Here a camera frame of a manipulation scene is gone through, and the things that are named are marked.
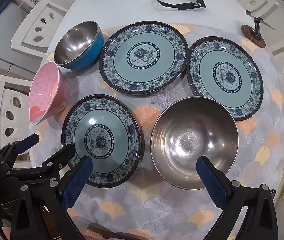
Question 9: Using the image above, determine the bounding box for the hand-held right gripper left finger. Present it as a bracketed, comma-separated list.
[10, 156, 94, 240]

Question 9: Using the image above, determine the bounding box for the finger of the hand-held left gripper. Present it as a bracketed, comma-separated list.
[0, 134, 40, 173]
[14, 144, 76, 181]

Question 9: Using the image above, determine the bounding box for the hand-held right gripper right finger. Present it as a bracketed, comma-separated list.
[196, 156, 280, 240]

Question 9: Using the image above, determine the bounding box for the large steel bowl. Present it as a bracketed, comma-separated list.
[150, 97, 238, 190]

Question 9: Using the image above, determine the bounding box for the pink dotted bowl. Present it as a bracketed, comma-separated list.
[28, 61, 71, 126]

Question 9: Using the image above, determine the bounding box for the blue floral plate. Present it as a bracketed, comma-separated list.
[99, 21, 188, 95]
[186, 37, 264, 122]
[61, 94, 142, 188]

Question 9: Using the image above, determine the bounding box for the blue steel bowl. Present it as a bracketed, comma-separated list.
[54, 21, 104, 70]

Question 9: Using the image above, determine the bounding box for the fan-patterned tablecloth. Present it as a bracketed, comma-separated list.
[29, 24, 284, 240]

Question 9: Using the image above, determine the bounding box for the small stand with brown base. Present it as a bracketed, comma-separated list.
[240, 10, 277, 48]

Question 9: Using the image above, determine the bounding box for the black folding frame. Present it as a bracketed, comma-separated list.
[154, 0, 207, 10]

